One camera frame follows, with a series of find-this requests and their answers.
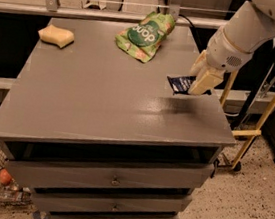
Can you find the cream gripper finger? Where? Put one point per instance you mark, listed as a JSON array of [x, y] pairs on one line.
[[199, 65], [207, 79]]

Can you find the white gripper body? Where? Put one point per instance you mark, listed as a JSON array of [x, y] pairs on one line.
[[225, 54]]

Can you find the dark blue rxbar wrapper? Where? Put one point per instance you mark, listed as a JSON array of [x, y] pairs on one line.
[[181, 85]]

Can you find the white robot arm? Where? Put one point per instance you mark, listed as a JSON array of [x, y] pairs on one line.
[[233, 44]]

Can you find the green rice chip bag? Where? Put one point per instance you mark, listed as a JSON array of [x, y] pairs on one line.
[[143, 40]]

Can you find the grey drawer cabinet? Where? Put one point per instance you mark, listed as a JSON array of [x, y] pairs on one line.
[[92, 103]]

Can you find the yellow sponge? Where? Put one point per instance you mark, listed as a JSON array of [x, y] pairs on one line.
[[57, 36]]

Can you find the top grey drawer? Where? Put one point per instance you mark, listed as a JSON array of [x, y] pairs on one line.
[[74, 175]]

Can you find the middle grey drawer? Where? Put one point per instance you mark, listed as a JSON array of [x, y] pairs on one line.
[[111, 202]]

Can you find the clear plastic bottle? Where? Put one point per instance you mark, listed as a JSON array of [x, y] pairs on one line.
[[7, 195]]

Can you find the orange fruit in basket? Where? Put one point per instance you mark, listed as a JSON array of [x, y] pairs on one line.
[[5, 177]]

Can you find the grey metal rail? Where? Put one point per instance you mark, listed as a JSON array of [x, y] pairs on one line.
[[69, 13]]

